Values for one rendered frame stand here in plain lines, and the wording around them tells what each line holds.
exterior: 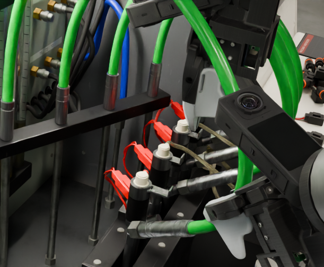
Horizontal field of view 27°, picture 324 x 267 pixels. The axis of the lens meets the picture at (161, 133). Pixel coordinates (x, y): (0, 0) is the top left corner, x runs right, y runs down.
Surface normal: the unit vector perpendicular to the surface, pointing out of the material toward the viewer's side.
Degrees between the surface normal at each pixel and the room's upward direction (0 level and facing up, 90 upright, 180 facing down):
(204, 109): 93
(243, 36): 90
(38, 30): 90
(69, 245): 0
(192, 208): 0
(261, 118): 16
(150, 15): 91
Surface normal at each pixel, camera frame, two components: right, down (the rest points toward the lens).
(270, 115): 0.07, -0.69
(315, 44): 0.15, -0.85
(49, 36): 0.92, 0.30
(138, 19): -0.33, 0.45
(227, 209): -0.69, 0.28
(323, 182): -0.94, -0.11
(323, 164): -0.89, -0.39
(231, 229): -0.82, 0.36
